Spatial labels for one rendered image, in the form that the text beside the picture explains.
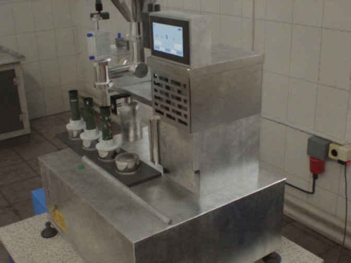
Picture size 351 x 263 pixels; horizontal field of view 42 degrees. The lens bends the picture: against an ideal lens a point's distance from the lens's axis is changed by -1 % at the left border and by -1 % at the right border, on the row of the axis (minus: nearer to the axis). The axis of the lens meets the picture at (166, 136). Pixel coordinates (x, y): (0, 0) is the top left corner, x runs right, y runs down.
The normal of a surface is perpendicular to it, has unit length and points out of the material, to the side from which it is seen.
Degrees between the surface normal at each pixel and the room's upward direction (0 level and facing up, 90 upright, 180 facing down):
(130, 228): 0
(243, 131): 90
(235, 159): 90
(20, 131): 91
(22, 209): 0
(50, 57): 90
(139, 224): 0
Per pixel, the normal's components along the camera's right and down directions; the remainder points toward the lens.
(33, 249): -0.04, -0.93
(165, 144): -0.82, 0.24
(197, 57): 0.57, 0.29
